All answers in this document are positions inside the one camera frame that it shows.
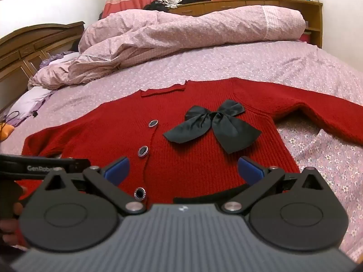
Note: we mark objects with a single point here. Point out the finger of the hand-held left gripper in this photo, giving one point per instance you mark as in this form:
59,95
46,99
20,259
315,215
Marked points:
83,163

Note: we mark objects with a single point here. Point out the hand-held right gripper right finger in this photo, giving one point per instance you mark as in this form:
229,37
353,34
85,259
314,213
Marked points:
249,172

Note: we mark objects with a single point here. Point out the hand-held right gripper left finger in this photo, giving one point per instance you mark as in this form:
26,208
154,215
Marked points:
117,172

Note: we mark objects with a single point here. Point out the red knit cardigan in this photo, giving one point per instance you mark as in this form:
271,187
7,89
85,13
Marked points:
198,170

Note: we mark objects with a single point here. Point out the black clothes pile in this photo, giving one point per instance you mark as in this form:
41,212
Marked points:
153,5

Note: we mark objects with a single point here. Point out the person's left hand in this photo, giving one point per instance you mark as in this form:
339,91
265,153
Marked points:
15,208

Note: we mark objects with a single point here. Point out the orange item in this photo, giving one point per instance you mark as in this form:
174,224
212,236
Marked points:
5,131

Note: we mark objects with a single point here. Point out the lavender pillow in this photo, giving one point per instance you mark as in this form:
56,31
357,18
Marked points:
31,99

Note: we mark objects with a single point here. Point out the purple ruffled pillow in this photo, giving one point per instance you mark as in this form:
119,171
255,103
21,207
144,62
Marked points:
58,59

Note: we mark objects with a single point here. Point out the wooden headboard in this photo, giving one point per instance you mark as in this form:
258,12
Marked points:
17,51

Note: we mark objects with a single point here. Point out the pink container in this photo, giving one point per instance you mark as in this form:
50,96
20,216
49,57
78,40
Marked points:
306,36

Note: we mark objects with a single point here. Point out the pink quilt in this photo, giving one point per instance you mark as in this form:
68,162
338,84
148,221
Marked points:
170,34

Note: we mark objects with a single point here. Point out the grey crumpled cloth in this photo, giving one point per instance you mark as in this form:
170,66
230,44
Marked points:
173,0

